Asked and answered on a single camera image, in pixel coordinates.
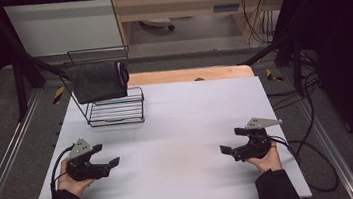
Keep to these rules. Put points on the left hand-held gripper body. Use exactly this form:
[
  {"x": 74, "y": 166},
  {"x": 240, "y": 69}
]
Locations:
[{"x": 85, "y": 170}]

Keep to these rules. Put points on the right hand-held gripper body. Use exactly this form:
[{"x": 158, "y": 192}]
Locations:
[{"x": 255, "y": 147}]

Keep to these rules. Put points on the black towel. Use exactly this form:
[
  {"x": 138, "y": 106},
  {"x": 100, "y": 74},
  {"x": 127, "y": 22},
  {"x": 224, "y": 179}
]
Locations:
[{"x": 97, "y": 81}]

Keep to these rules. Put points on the person's right hand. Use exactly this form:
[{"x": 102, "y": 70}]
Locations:
[{"x": 267, "y": 163}]

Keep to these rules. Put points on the person's left hand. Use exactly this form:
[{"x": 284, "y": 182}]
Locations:
[{"x": 70, "y": 187}]

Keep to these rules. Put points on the white foam board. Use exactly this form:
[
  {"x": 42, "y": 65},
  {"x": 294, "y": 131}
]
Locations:
[{"x": 183, "y": 145}]

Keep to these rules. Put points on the yellow black tape strip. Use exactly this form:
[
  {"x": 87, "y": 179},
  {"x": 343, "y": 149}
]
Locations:
[
  {"x": 58, "y": 95},
  {"x": 273, "y": 76}
]

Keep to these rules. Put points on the white cabinet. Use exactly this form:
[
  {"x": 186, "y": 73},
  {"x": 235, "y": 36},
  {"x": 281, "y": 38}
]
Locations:
[{"x": 65, "y": 28}]

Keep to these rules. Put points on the wooden desk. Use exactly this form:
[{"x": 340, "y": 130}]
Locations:
[{"x": 187, "y": 6}]

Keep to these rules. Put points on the chair base with caster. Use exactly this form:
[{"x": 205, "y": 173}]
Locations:
[{"x": 157, "y": 23}]

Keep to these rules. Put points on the black frame strut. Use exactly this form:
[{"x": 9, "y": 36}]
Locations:
[
  {"x": 21, "y": 63},
  {"x": 279, "y": 46}
]

